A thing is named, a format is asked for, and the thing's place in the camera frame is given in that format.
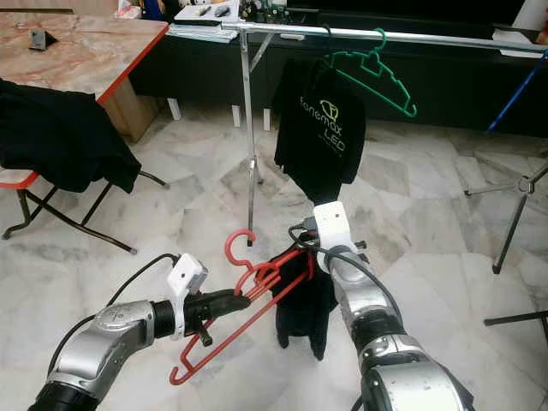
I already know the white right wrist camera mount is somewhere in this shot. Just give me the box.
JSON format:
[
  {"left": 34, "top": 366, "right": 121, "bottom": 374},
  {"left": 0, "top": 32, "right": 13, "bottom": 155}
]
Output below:
[{"left": 313, "top": 201, "right": 354, "bottom": 258}]

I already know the dark navy red-striped shirt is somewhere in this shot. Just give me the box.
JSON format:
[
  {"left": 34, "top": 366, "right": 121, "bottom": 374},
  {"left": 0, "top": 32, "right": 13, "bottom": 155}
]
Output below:
[{"left": 270, "top": 248, "right": 339, "bottom": 360}]

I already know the stack of papers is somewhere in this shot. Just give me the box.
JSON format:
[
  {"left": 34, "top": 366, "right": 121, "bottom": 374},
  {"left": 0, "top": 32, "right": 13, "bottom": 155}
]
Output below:
[{"left": 167, "top": 3, "right": 241, "bottom": 42}]

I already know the green plastic hanger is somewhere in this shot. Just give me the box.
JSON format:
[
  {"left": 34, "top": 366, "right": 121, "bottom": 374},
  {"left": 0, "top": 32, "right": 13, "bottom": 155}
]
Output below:
[{"left": 321, "top": 28, "right": 419, "bottom": 118}]

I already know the pink tissue pack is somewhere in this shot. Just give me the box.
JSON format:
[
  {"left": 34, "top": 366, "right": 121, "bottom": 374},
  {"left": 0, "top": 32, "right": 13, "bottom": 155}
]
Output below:
[{"left": 116, "top": 0, "right": 145, "bottom": 18}]

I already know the small dark stand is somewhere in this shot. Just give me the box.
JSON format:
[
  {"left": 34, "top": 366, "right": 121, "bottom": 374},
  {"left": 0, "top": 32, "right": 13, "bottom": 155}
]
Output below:
[{"left": 30, "top": 28, "right": 58, "bottom": 51}]

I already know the plain black shirt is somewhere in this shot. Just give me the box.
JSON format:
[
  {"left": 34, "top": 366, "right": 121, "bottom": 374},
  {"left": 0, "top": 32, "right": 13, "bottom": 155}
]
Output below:
[{"left": 0, "top": 81, "right": 142, "bottom": 194}]

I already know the blue plastic hanger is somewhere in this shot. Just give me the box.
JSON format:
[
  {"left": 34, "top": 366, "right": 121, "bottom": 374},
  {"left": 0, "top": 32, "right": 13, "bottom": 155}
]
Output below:
[{"left": 486, "top": 47, "right": 548, "bottom": 134}]

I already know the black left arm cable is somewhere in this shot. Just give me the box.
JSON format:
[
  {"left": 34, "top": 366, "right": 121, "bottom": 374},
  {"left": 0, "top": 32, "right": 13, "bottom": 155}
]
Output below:
[{"left": 107, "top": 253, "right": 179, "bottom": 322}]

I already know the red plastic hanger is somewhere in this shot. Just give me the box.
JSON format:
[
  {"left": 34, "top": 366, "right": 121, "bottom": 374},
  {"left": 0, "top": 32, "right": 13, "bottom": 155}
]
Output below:
[{"left": 170, "top": 229, "right": 318, "bottom": 386}]

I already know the light wooden cabinet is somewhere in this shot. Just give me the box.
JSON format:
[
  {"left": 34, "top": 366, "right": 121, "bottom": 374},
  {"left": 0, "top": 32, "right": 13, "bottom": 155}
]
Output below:
[{"left": 0, "top": 0, "right": 159, "bottom": 142}]

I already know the silver metal clothes rack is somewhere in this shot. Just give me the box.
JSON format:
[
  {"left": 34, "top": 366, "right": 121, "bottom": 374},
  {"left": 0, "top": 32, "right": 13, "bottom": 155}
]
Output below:
[{"left": 223, "top": 21, "right": 548, "bottom": 326}]

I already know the black tv console cabinet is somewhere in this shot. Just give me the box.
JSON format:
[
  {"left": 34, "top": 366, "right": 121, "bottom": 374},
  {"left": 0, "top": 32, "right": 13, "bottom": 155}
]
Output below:
[{"left": 128, "top": 9, "right": 548, "bottom": 138}]

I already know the black shirt with logo print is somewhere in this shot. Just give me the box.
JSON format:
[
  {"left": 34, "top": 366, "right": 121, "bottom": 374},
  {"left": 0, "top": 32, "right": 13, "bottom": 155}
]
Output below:
[{"left": 274, "top": 56, "right": 373, "bottom": 206}]

